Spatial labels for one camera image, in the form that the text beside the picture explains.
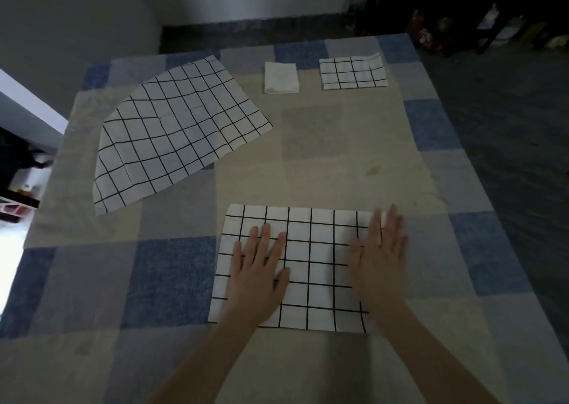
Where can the person's right forearm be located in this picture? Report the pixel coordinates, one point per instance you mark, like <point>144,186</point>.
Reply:
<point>431,363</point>

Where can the plain white cloth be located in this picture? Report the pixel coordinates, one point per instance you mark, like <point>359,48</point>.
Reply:
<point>281,78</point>

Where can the white black-grid cloth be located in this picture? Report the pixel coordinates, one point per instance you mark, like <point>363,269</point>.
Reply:
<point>320,261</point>
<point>178,123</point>
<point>353,72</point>

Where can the clear water bottle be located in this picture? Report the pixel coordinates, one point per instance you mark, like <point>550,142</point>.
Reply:
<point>355,5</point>

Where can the dark clothes heap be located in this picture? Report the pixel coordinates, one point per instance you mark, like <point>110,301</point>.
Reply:
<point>18,154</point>

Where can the person's left hand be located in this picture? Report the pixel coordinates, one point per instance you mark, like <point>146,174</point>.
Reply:
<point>255,283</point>

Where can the person's right hand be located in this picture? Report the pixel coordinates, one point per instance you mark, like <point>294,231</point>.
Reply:
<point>382,270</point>

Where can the small wooden stool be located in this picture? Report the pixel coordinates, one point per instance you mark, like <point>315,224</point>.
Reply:
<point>13,206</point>

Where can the blue beige patchwork tablecloth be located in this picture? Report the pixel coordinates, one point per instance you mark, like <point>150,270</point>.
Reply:
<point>333,159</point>

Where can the person's left forearm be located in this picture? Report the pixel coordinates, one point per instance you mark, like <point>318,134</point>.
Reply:
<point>204,363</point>

